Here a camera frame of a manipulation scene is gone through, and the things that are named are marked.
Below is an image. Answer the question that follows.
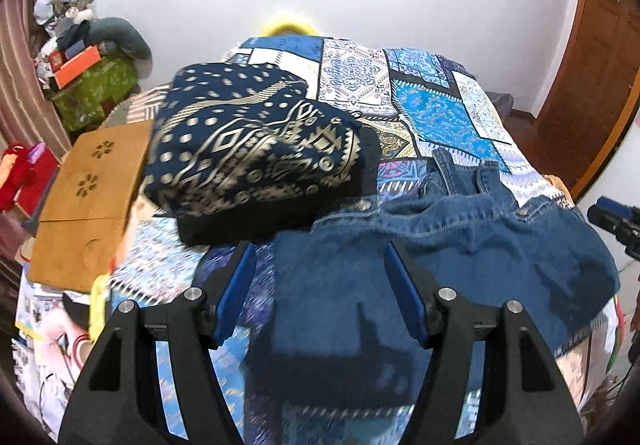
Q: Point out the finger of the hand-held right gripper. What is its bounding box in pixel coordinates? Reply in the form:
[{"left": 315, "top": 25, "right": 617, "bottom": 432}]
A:
[
  {"left": 597, "top": 195, "right": 640, "bottom": 221},
  {"left": 587, "top": 206, "right": 640, "bottom": 261}
]

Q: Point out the yellow ring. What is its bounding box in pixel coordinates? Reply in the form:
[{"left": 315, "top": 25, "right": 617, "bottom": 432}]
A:
[{"left": 260, "top": 11, "right": 321, "bottom": 39}]

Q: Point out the red plush toy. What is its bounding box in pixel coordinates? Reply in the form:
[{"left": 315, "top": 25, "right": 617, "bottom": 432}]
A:
[{"left": 0, "top": 142, "right": 61, "bottom": 213}]

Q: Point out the tan wooden lap desk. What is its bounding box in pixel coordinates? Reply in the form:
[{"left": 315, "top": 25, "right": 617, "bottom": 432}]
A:
[{"left": 27, "top": 120, "right": 156, "bottom": 293}]

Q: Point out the black folded cloth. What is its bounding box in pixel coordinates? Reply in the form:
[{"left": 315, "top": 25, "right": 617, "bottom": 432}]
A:
[{"left": 177, "top": 125, "right": 383, "bottom": 247}]

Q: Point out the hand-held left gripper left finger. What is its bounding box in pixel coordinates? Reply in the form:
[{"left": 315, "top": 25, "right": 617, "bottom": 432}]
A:
[{"left": 57, "top": 240, "right": 258, "bottom": 445}]

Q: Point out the grey backpack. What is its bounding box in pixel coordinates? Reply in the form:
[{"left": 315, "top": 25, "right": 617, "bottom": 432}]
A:
[{"left": 487, "top": 92, "right": 516, "bottom": 119}]

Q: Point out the pink plastic bag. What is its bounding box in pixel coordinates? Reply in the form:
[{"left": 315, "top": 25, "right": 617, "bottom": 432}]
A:
[{"left": 35, "top": 312, "right": 97, "bottom": 378}]

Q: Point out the navy gold patterned folded cloth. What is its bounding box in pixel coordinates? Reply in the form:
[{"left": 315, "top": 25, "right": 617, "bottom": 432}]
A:
[{"left": 140, "top": 61, "right": 363, "bottom": 221}]

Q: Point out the brown wooden door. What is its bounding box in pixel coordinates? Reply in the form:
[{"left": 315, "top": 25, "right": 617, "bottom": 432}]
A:
[{"left": 532, "top": 0, "right": 640, "bottom": 176}]

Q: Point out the brown wooden door frame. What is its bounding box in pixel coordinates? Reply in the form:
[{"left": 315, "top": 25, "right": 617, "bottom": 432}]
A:
[{"left": 567, "top": 90, "right": 640, "bottom": 203}]

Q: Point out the red printed cloth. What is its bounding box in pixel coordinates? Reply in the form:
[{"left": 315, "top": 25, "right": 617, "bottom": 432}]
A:
[{"left": 602, "top": 297, "right": 629, "bottom": 406}]

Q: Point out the pile of clutter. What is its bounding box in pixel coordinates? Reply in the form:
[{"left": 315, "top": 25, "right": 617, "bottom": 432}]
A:
[{"left": 32, "top": 0, "right": 97, "bottom": 76}]

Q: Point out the peach fleece blanket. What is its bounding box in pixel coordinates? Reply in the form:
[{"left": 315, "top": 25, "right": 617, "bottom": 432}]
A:
[{"left": 542, "top": 172, "right": 577, "bottom": 212}]

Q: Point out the green patterned box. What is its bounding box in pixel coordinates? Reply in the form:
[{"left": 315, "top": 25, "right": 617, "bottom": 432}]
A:
[{"left": 50, "top": 52, "right": 141, "bottom": 133}]

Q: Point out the striped red curtain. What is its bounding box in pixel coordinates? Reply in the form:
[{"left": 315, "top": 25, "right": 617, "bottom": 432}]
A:
[{"left": 0, "top": 0, "right": 72, "bottom": 276}]

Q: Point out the blue patchwork bed sheet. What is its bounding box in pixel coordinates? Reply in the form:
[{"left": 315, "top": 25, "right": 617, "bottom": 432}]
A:
[{"left": 107, "top": 35, "right": 621, "bottom": 445}]

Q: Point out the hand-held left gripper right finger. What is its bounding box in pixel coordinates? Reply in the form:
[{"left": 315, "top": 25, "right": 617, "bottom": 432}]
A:
[{"left": 384, "top": 240, "right": 586, "bottom": 445}]

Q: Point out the orange box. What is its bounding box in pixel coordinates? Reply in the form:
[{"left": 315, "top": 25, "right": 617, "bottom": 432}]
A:
[{"left": 52, "top": 45, "right": 101, "bottom": 89}]

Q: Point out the blue denim jacket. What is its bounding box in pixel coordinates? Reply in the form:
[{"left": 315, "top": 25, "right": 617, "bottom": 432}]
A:
[{"left": 245, "top": 148, "right": 621, "bottom": 411}]

